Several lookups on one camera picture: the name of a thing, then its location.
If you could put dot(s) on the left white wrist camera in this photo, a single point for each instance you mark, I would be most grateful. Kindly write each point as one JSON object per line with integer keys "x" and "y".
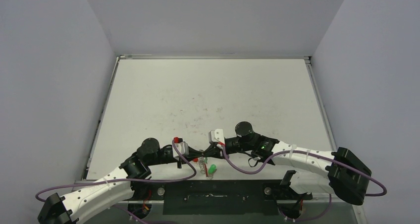
{"x": 181, "y": 147}

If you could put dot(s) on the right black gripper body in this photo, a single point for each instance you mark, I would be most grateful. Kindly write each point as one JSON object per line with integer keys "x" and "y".
{"x": 219, "y": 148}

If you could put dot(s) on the silver keyring with red grip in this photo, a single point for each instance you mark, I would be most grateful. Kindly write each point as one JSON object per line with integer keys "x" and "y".
{"x": 202, "y": 163}

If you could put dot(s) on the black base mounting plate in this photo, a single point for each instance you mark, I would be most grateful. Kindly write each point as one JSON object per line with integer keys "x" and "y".
{"x": 215, "y": 197}

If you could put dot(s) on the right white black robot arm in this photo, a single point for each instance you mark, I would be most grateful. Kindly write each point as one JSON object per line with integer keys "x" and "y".
{"x": 338, "y": 172}

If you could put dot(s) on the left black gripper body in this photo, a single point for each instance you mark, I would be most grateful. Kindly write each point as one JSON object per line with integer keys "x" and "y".
{"x": 164, "y": 158}

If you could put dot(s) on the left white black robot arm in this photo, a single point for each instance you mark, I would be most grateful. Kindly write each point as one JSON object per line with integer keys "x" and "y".
{"x": 120, "y": 184}

